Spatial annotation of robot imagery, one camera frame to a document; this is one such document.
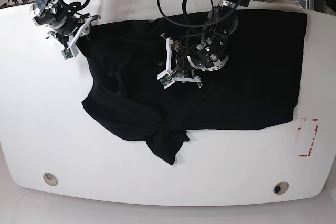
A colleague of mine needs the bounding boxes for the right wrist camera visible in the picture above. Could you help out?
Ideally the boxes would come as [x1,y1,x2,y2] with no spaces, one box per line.
[61,47,78,60]

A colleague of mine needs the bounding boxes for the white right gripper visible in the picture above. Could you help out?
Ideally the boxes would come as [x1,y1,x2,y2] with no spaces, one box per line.
[46,14,101,51]

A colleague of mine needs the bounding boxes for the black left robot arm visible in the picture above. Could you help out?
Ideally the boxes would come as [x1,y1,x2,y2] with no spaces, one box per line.
[157,0,250,89]

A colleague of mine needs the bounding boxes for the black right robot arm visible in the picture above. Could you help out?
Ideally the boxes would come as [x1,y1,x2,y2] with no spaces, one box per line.
[29,0,101,59]

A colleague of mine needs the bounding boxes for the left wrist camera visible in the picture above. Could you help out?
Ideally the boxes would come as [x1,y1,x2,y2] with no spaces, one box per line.
[158,74,175,89]

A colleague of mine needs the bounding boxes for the right table grommet hole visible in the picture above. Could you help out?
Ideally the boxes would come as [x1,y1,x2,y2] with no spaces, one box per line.
[273,182,289,195]

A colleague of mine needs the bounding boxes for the table grommet hole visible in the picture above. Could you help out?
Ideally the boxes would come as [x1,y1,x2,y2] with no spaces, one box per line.
[273,182,289,195]
[43,173,58,186]

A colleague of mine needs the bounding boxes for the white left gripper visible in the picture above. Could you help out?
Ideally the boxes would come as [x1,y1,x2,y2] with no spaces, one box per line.
[158,33,203,88]

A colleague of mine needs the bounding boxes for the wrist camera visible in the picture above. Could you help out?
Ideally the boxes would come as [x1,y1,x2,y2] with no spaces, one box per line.
[61,47,78,60]
[158,74,175,89]

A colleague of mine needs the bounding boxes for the left table grommet hole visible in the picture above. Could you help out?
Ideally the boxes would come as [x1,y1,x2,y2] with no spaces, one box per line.
[43,173,58,186]

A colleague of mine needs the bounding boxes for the black T-shirt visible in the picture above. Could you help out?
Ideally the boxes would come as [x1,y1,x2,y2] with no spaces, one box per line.
[77,9,308,164]

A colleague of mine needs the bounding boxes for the red tape rectangle marking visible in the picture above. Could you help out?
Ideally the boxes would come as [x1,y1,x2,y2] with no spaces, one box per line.
[295,118,319,158]

